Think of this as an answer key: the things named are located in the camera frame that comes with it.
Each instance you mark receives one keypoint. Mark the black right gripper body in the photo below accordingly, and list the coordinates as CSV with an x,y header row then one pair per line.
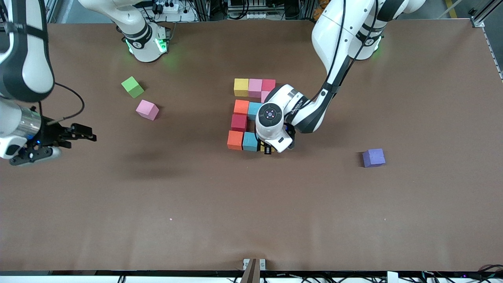
x,y
52,133

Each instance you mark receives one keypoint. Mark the yellow foam cube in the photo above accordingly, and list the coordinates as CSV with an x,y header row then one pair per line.
x,y
241,87
262,148

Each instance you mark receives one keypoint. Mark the blue foam cube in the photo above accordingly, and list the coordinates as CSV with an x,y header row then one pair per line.
x,y
253,110
250,141

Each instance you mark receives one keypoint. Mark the orange foam cube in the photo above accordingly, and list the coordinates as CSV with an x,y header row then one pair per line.
x,y
241,107
235,140

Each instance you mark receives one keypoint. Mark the red foam cube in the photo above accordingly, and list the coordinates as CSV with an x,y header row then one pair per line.
x,y
268,84
239,122

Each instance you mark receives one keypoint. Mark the pink foam cube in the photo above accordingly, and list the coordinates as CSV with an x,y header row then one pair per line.
x,y
147,109
255,88
265,96

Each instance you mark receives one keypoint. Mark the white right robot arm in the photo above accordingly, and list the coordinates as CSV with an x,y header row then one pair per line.
x,y
23,59

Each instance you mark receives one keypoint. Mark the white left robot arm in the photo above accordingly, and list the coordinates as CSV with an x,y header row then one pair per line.
x,y
338,51

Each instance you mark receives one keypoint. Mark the green foam cube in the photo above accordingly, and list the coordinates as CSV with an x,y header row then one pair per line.
x,y
133,87

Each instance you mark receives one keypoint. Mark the purple foam cube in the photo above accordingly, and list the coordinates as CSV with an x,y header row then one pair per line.
x,y
373,158

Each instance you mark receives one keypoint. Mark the small white power strip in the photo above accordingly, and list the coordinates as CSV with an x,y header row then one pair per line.
x,y
257,15

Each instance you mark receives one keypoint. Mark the pile of orange fruit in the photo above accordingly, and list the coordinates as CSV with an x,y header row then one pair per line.
x,y
317,13

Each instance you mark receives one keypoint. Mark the white power strip with plugs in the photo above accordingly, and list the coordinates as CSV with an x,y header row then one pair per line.
x,y
171,8

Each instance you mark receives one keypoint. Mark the white paper label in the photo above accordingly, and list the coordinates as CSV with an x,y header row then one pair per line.
x,y
392,277

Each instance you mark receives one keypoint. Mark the grey metal table bracket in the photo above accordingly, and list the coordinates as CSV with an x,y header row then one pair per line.
x,y
262,264

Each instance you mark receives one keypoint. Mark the aluminium frame profile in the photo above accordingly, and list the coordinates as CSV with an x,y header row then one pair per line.
x,y
478,21
51,10

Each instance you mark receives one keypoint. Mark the brown upright post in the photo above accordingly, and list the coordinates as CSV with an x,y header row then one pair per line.
x,y
251,273

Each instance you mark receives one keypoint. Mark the aluminium table edge rail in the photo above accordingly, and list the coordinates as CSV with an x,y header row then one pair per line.
x,y
497,63

